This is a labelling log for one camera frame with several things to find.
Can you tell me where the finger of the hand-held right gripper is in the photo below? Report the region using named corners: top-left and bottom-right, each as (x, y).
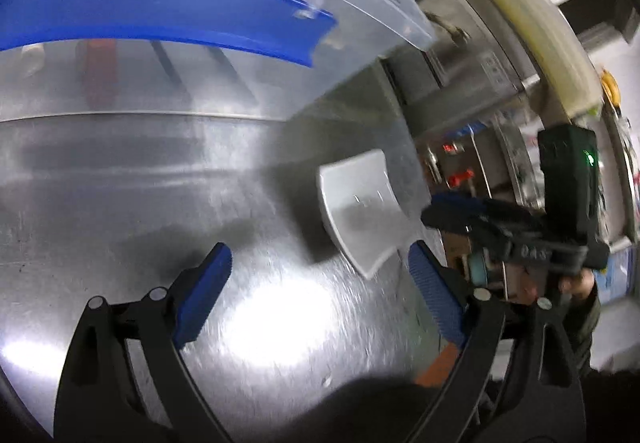
top-left (421, 192), bottom-right (507, 237)

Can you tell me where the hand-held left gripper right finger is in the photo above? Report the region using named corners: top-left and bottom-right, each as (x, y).
top-left (404, 239), bottom-right (587, 443)

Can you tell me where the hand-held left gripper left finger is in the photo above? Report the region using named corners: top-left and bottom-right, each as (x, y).
top-left (52, 242), bottom-right (235, 443)

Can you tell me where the white square dish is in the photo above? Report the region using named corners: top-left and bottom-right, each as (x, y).
top-left (317, 148), bottom-right (417, 282)

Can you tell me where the person's right forearm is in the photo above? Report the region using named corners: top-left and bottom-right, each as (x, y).
top-left (562, 284), bottom-right (602, 376)

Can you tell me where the person's right hand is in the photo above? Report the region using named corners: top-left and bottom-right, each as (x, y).
top-left (517, 268), bottom-right (596, 305)

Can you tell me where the yellow round object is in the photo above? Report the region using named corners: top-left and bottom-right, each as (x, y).
top-left (599, 67), bottom-right (622, 105)

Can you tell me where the stainless steel appliance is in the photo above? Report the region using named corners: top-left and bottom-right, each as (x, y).
top-left (377, 0), bottom-right (548, 209)

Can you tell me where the cream plastic board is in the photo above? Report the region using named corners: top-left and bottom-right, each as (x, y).
top-left (474, 0), bottom-right (605, 120)

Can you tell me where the red handled utensil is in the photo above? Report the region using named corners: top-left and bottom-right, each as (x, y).
top-left (75, 37), bottom-right (120, 110)

